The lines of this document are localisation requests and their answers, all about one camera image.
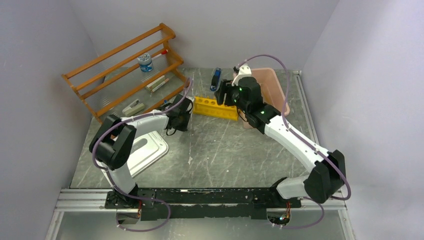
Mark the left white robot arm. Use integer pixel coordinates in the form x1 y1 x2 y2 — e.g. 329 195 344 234
89 94 194 208

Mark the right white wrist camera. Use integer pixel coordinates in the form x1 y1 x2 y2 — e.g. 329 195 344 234
233 64 252 80

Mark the yellow test tube rack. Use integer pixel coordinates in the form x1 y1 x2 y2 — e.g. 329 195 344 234
193 96 239 121

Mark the orange wooden shelf rack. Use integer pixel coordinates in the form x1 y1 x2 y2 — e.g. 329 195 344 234
61 23 188 123

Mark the red capped thermometer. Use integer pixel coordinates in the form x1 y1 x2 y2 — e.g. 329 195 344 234
151 49 169 61

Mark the beige stapler on shelf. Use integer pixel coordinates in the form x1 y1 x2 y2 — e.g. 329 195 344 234
122 98 145 117

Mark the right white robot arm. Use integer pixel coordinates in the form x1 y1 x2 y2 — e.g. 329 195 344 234
214 76 346 207

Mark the black base frame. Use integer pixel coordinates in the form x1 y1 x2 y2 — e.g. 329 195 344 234
104 187 301 221

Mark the pink plastic bin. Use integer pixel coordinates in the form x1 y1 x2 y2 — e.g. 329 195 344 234
251 67 285 111

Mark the metal tray lid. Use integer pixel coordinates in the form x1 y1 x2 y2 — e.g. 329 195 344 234
127 131 169 178

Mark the blue lidded jar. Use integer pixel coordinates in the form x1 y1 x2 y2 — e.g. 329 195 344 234
137 53 153 73

